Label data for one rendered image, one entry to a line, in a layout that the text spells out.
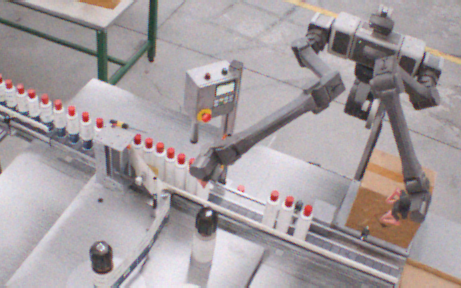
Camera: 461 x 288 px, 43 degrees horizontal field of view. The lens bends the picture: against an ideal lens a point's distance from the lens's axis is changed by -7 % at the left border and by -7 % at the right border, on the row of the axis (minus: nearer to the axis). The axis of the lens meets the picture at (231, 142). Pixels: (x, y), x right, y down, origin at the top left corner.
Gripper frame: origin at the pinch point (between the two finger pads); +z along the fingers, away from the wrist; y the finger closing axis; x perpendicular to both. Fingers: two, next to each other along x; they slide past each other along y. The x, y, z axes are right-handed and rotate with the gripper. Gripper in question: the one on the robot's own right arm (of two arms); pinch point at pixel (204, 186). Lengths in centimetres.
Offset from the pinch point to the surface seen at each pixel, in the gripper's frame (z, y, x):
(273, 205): 14.5, 23.4, 15.7
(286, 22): 120, -53, 290
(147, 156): 17.5, -32.6, 16.3
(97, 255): 1.4, -18.5, -44.7
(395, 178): 6, 65, 46
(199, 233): 9.9, 5.2, -13.3
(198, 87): -27.8, -13.5, 17.7
